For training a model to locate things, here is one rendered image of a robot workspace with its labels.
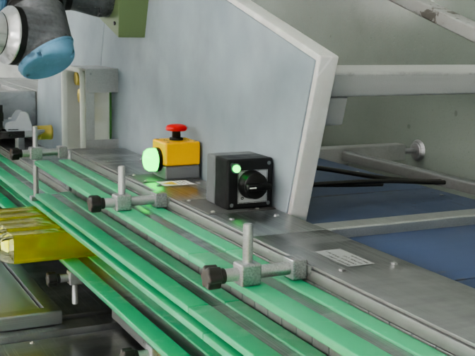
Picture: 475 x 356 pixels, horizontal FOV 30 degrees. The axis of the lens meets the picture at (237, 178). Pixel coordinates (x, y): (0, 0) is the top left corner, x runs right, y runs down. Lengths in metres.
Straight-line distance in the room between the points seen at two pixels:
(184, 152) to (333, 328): 0.79
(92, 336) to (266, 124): 0.59
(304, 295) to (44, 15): 0.98
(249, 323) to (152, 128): 0.82
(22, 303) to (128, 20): 0.63
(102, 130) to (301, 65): 0.87
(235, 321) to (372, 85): 0.46
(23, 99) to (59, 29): 1.08
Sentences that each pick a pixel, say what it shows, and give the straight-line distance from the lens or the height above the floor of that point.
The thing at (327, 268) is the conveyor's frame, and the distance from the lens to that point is 1.07.
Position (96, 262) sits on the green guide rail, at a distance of 1.80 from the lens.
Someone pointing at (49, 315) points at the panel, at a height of 1.01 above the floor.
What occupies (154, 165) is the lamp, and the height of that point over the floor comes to 0.84.
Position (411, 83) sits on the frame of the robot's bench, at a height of 0.54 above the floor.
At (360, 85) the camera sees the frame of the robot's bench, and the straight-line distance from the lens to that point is 1.39.
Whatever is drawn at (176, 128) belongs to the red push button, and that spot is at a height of 0.80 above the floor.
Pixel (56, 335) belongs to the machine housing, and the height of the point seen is 1.00.
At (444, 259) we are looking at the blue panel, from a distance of 1.22.
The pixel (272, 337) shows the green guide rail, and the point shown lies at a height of 0.91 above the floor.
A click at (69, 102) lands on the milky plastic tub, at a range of 2.24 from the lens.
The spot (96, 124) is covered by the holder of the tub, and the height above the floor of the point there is 0.80.
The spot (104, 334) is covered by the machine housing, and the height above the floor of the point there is 0.91.
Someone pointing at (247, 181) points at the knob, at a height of 0.81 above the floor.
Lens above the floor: 1.41
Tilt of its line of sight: 26 degrees down
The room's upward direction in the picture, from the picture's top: 94 degrees counter-clockwise
